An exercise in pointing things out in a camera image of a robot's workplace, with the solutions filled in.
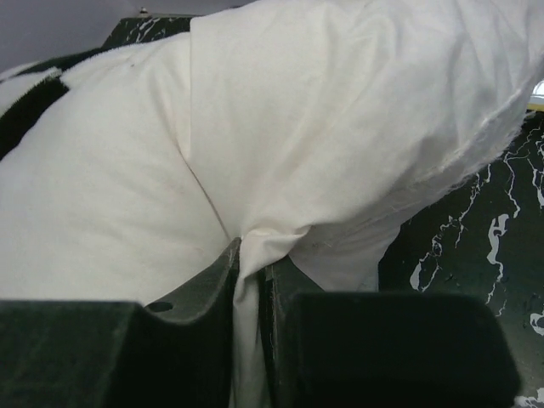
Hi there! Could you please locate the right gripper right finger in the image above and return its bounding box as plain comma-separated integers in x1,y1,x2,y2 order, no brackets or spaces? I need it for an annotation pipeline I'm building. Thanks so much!
258,259,522,407

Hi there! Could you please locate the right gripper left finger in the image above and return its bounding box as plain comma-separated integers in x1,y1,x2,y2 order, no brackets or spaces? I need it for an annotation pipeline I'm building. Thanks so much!
1,241,240,407

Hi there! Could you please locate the white pillow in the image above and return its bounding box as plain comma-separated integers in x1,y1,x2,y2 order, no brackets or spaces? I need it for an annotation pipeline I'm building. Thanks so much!
1,1,543,407

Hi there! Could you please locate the black white checkered pillowcase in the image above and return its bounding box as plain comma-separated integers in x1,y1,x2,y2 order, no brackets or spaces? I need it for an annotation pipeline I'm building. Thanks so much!
1,47,107,159

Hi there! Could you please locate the small whiteboard with wooden frame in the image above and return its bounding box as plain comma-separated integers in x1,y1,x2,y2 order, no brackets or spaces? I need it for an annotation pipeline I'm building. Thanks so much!
527,80,544,112

